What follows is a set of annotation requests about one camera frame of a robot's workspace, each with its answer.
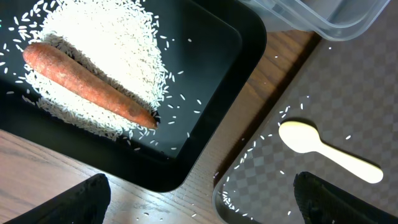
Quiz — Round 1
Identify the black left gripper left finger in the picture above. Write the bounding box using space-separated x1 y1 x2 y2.
4 174 111 224

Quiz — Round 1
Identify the orange carrot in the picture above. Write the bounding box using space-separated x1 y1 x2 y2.
22 42 157 129

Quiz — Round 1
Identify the black waste tray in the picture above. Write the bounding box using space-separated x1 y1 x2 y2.
1 1 266 192

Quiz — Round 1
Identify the brown serving tray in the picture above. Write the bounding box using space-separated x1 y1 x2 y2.
213 1 397 223

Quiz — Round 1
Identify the white rice pile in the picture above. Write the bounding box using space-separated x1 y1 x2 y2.
0 0 175 142

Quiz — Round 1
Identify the clear plastic bin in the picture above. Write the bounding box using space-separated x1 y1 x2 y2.
241 0 390 41

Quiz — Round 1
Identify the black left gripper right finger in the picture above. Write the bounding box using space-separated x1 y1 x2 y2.
293 172 397 224

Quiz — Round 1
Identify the yellow plastic spoon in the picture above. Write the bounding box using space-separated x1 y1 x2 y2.
279 121 384 184

